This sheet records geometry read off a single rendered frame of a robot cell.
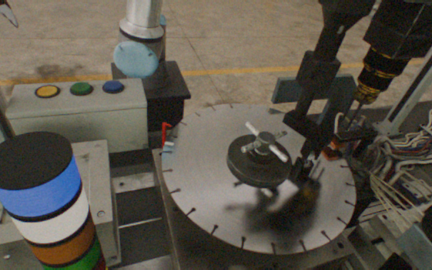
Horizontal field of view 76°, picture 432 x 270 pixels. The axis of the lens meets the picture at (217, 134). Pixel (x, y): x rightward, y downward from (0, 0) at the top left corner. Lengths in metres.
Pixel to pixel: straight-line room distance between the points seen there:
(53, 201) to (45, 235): 0.03
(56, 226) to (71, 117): 0.49
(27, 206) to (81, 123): 0.52
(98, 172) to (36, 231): 0.31
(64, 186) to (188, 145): 0.32
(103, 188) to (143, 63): 0.40
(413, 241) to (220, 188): 0.25
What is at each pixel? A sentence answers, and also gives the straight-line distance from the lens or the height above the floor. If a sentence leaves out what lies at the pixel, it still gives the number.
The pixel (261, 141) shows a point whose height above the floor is 1.00.
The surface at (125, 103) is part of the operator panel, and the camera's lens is 0.67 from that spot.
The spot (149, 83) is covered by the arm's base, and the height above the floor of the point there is 0.77.
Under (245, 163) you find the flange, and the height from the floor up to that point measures 0.96.
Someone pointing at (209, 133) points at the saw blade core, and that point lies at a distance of 0.51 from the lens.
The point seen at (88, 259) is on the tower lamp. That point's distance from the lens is 0.27.
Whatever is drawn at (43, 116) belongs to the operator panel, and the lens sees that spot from 0.70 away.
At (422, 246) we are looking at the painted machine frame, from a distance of 0.39.
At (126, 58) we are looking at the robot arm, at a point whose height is 0.92.
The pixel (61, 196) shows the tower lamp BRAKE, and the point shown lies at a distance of 0.20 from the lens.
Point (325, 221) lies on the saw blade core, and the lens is 0.45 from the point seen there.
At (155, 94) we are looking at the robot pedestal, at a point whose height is 0.75.
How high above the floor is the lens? 1.29
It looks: 41 degrees down
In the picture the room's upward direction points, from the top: 10 degrees clockwise
